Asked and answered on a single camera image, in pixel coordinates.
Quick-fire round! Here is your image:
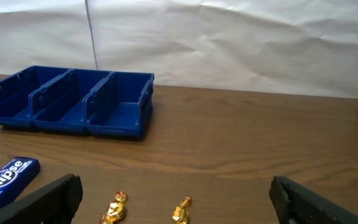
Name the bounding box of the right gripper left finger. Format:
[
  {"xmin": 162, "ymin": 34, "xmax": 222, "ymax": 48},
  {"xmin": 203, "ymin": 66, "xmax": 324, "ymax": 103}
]
[{"xmin": 0, "ymin": 173, "xmax": 84, "ymax": 224}]

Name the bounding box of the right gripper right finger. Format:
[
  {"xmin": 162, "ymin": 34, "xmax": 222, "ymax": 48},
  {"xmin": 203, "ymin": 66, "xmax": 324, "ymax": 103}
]
[{"xmin": 268, "ymin": 175, "xmax": 358, "ymax": 224}]

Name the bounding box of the blue candy pack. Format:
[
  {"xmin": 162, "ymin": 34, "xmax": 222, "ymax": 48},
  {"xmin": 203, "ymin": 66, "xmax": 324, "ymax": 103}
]
[{"xmin": 0, "ymin": 156, "xmax": 42, "ymax": 215}]

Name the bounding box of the gold wrapped candy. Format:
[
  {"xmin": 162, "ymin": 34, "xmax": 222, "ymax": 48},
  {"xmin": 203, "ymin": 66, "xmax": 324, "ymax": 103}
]
[
  {"xmin": 171, "ymin": 196, "xmax": 193, "ymax": 224},
  {"xmin": 99, "ymin": 191, "xmax": 129, "ymax": 224}
]

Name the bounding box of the blue tray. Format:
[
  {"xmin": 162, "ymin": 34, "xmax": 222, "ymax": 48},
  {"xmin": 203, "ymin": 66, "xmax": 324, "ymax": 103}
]
[{"xmin": 0, "ymin": 65, "xmax": 155, "ymax": 141}]

